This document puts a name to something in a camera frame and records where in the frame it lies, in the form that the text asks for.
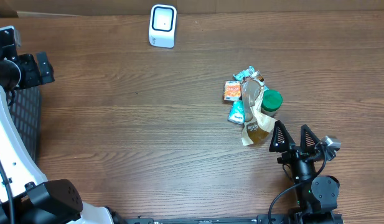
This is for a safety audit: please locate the brown paper pastry bag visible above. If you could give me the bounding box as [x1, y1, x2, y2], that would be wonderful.
[241, 72, 276, 146]

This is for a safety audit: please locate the dark mesh basket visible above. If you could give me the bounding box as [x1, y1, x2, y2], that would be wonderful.
[6, 87, 42, 162]

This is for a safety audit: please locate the teal tissue pack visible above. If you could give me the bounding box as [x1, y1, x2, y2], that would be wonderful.
[228, 100, 245, 124]

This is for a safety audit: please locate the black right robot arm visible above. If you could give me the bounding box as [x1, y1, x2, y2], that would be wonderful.
[268, 120, 343, 224]

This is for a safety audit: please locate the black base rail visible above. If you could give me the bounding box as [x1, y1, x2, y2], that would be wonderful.
[124, 215, 344, 224]

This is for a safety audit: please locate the teal snack pack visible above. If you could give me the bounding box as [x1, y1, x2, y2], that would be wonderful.
[233, 66, 261, 82]

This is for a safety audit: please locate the white barcode scanner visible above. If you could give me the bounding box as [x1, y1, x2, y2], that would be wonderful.
[148, 4, 177, 49]

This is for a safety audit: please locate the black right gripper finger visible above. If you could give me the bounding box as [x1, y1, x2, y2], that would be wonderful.
[269, 120, 296, 152]
[300, 124, 319, 152]

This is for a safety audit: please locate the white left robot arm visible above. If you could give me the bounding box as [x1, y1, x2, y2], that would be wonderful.
[0, 26, 123, 224]

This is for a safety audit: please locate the orange tissue pack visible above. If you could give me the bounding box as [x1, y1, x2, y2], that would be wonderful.
[223, 81, 241, 101]

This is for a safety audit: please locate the green round lid container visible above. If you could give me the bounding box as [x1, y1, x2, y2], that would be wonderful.
[261, 90, 283, 116]

